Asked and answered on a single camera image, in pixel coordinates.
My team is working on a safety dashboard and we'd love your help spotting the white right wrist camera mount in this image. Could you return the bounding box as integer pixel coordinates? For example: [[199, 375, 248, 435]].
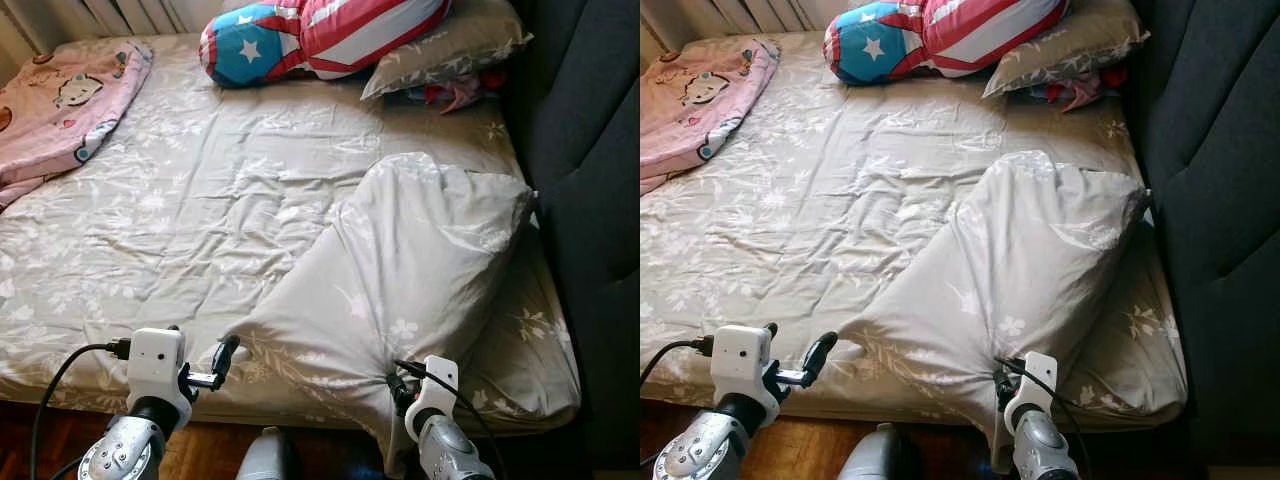
[[1002, 350, 1059, 438], [404, 355, 460, 443]]

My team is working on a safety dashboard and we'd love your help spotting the grey curtain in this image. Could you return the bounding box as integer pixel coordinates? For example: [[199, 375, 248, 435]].
[[640, 0, 851, 51], [0, 0, 223, 56]]

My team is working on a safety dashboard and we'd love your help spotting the large grey floral pillow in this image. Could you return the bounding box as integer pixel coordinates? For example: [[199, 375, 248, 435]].
[[222, 151, 536, 479], [838, 150, 1149, 471]]

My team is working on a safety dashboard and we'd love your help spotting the dark grey upholstered headboard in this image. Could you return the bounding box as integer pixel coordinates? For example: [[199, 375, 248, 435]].
[[498, 0, 641, 473], [1125, 0, 1280, 471]]

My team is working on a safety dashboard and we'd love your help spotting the pink cartoon blanket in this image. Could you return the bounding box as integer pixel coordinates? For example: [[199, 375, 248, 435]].
[[0, 40, 154, 209], [640, 37, 781, 196]]

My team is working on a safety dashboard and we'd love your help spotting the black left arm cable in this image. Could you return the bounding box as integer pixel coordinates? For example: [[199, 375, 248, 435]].
[[640, 335, 715, 391], [28, 338, 132, 480]]

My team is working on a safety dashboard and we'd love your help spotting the Captain America print pillow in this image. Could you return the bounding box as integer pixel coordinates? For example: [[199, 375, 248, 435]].
[[198, 0, 453, 89], [823, 0, 1071, 87]]

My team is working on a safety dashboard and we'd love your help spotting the red and pink cloth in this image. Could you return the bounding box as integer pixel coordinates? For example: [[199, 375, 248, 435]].
[[1025, 65, 1129, 113], [405, 68, 507, 114]]

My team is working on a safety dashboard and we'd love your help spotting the bed with grey floral sheet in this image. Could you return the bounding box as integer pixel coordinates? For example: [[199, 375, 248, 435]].
[[640, 30, 1189, 426], [0, 30, 583, 439]]

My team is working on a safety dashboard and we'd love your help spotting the small grey floral pillow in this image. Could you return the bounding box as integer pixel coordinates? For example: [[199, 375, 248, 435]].
[[361, 0, 534, 101], [982, 0, 1151, 99]]

